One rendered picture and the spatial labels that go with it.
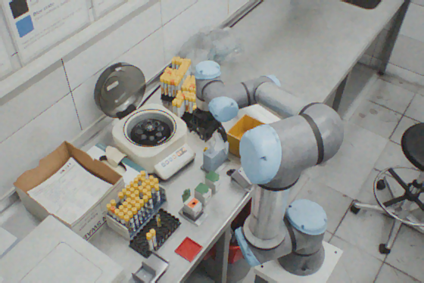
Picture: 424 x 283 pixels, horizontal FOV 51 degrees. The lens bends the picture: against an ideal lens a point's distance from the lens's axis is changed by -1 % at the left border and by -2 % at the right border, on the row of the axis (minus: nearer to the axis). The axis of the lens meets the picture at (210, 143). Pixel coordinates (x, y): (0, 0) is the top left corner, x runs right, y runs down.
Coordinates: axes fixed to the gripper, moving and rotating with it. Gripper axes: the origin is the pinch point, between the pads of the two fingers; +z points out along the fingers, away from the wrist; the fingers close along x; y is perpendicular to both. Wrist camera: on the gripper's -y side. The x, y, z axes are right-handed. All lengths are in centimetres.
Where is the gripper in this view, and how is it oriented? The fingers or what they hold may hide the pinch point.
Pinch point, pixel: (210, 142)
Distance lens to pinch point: 159.7
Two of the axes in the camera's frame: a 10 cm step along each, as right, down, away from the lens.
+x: 7.7, 4.8, -4.3
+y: -6.4, 5.6, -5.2
